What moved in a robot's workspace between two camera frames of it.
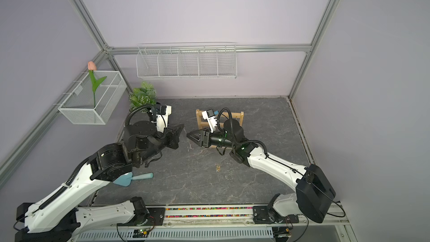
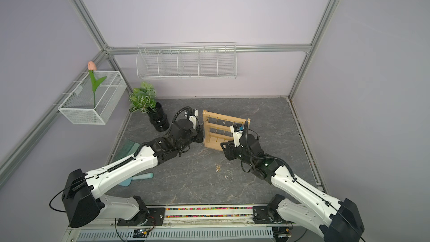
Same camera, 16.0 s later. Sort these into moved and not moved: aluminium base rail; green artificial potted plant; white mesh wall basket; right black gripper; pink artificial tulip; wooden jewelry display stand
Moved: right black gripper; wooden jewelry display stand
Not moved: pink artificial tulip; white mesh wall basket; green artificial potted plant; aluminium base rail
